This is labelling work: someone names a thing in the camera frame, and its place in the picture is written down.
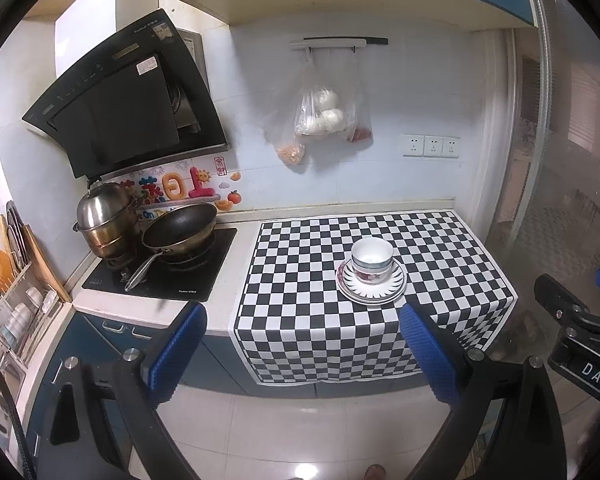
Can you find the orange plastic basket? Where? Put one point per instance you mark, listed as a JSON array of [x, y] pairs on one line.
[[0, 267]]

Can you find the white plate with black stripes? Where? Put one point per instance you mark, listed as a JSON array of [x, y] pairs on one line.
[[380, 290]]

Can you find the white bowl with dark rim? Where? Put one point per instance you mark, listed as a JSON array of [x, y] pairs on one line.
[[360, 264]]

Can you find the stack of small white bowls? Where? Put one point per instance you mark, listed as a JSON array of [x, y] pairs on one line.
[[22, 317]]

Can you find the white wall socket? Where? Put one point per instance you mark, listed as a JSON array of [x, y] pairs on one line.
[[433, 146], [412, 145], [451, 147]]

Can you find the metal dish rack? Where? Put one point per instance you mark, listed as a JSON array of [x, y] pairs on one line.
[[0, 325]]

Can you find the striped white plates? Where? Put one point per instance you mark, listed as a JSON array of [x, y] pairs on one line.
[[372, 299]]

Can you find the black and white checkered tablecloth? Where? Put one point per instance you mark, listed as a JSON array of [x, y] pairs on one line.
[[290, 310]]

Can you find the plastic bag of white buns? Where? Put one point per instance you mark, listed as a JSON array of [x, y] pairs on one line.
[[325, 115]]

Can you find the stainless steel steamer pot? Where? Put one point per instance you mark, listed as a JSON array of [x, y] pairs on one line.
[[102, 210]]

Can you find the white bowl with floral print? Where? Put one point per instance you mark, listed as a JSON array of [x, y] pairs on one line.
[[372, 276]]

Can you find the plastic bag with orange contents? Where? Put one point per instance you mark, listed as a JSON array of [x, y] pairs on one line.
[[290, 152]]

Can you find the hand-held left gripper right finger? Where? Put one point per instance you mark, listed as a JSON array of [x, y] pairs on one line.
[[430, 355]]

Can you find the wall hook rail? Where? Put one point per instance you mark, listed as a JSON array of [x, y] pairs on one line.
[[330, 43]]

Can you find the colourful wall stickers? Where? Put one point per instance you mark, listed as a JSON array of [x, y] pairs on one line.
[[200, 182]]

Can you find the person's foot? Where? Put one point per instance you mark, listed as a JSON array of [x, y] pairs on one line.
[[375, 472]]

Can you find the black range hood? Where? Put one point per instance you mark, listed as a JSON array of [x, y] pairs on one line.
[[120, 105]]

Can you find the frosted glass sliding door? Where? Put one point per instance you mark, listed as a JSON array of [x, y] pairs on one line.
[[555, 185]]

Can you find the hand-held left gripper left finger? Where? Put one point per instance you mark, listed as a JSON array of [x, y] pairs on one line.
[[175, 355]]

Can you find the white bowl with coloured dots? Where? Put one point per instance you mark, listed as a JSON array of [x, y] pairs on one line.
[[372, 250]]

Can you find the black glass gas stove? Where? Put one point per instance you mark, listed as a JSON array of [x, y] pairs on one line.
[[190, 280]]

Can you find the white hood chimney cover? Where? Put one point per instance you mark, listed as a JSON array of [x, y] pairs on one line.
[[95, 20]]

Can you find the wooden cutting board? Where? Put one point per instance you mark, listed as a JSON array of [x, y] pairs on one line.
[[45, 265]]

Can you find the plastic bag with red contents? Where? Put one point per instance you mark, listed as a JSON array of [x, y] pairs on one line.
[[360, 132]]

